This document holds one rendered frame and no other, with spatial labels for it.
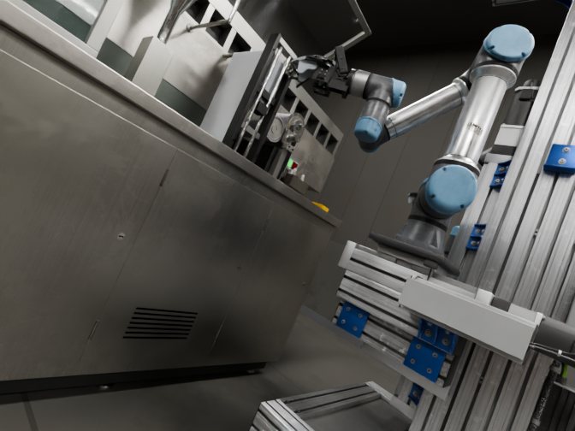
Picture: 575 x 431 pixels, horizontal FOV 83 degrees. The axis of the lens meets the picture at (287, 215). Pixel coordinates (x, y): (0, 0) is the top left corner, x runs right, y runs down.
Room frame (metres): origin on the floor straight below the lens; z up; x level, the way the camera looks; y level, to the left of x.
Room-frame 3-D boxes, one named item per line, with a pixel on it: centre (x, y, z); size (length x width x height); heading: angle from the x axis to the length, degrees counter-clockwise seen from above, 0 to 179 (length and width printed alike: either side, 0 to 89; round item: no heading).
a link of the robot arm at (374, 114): (0.96, -0.12, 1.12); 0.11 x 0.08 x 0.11; 165
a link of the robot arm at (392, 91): (0.94, -0.12, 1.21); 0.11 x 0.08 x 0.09; 75
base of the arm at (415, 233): (1.00, -0.41, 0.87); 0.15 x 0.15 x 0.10
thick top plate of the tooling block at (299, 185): (1.91, 0.16, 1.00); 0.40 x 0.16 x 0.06; 51
